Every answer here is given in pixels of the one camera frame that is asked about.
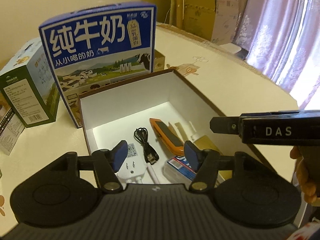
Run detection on white wifi repeater with antennas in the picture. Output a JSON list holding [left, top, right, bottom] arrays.
[[116, 143, 160, 184]]

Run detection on clear toothpick box blue label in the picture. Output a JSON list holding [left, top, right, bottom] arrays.
[[163, 156, 196, 187]]

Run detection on black usb cable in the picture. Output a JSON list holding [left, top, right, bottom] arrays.
[[133, 127, 160, 165]]

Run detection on orange utility knife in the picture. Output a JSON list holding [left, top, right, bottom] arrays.
[[149, 118, 184, 157]]

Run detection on gold white small box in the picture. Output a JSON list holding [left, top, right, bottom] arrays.
[[194, 135, 223, 155]]

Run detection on brown spray bottle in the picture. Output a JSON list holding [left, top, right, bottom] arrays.
[[189, 121, 200, 141]]

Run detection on person's right hand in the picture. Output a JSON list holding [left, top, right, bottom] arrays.
[[290, 146, 319, 206]]

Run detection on brown cardboard shoe box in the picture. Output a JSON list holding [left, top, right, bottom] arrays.
[[79, 70, 274, 184]]

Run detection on pink floral curtain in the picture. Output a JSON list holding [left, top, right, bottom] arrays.
[[233, 0, 319, 110]]

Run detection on white green photo box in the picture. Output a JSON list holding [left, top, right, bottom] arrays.
[[0, 94, 25, 155]]

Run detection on dark green milk box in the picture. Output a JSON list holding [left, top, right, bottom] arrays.
[[1, 37, 60, 128]]

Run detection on blue milk carton box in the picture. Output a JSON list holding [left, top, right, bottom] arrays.
[[39, 1, 157, 128]]

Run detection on flat cardboard sheets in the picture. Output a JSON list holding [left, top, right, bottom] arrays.
[[169, 0, 239, 45]]

